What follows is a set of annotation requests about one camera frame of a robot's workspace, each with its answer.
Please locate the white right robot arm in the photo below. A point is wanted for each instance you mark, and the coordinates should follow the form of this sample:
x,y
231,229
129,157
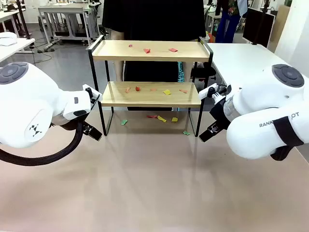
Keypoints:
x,y
265,101

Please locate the black monitor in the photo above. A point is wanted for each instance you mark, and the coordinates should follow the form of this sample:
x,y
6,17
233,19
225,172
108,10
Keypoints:
x,y
258,26

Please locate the person in black shirt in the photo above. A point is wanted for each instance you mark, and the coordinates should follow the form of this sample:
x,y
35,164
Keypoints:
x,y
154,19

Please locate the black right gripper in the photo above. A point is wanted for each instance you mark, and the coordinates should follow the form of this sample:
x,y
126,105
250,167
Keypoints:
x,y
220,116

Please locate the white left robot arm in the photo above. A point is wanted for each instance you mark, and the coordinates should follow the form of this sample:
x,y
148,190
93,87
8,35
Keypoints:
x,y
29,101

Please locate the black stool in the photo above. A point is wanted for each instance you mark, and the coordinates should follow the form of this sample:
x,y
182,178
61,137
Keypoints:
x,y
204,71

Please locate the white table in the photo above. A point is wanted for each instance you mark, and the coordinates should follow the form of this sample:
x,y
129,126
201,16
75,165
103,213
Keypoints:
x,y
14,48
241,58

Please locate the long red paper scrap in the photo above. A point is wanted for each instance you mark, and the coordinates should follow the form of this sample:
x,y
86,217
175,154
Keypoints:
x,y
151,116

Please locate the white cloth bundle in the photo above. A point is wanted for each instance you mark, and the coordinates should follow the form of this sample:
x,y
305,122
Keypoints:
x,y
7,38

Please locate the person's right forearm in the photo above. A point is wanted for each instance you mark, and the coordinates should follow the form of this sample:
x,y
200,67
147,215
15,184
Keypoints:
x,y
119,72

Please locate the green paper scrap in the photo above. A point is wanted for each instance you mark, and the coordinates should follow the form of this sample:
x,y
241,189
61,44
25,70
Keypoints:
x,y
124,122
186,132

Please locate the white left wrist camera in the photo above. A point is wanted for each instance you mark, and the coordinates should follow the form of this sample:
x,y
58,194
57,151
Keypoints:
x,y
85,87

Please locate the orange yellow bag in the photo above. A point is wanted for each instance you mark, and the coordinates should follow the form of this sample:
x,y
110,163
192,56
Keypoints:
x,y
208,36

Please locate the brown cardboard sheet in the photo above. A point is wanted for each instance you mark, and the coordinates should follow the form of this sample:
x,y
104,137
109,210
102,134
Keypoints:
x,y
280,24

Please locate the person in blue trousers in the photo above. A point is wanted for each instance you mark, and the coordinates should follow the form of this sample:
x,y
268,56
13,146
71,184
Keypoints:
x,y
225,26

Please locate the yellow paper scrap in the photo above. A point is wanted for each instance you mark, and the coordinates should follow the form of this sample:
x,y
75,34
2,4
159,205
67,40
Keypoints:
x,y
166,92
161,119
174,119

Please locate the two-tier wooden shelf black frame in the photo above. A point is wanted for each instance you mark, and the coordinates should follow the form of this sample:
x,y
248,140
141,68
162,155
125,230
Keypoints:
x,y
149,54

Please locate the teal patterned cloth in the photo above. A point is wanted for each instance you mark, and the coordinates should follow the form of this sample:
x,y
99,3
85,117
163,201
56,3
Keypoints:
x,y
180,72

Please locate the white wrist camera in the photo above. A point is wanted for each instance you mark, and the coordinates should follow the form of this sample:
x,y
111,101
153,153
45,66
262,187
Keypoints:
x,y
205,93
85,87

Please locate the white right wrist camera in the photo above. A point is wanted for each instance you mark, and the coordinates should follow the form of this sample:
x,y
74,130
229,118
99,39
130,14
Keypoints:
x,y
205,93

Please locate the white metal-frame desk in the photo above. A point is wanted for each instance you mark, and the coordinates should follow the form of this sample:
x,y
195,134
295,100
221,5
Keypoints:
x,y
62,9

